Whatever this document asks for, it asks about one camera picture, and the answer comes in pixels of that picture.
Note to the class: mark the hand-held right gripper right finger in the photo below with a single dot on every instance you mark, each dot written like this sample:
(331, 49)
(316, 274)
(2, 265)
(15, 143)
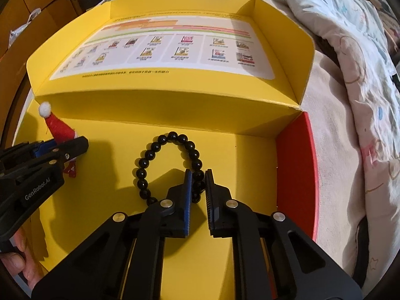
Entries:
(210, 204)

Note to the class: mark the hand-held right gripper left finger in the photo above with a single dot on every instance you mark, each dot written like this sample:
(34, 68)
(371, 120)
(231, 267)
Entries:
(187, 204)

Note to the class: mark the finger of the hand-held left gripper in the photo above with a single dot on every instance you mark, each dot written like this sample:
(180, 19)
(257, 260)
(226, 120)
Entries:
(45, 148)
(76, 146)

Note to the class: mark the yellow cardboard box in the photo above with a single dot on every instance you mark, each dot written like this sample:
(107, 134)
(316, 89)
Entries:
(175, 112)

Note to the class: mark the person's left hand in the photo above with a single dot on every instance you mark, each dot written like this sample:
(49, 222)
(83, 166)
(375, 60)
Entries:
(18, 265)

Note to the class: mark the clear plastic bag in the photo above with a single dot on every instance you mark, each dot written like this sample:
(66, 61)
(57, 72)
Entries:
(23, 26)

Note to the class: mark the pale printed quilt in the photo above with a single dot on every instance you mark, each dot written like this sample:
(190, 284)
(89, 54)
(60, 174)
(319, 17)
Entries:
(353, 37)

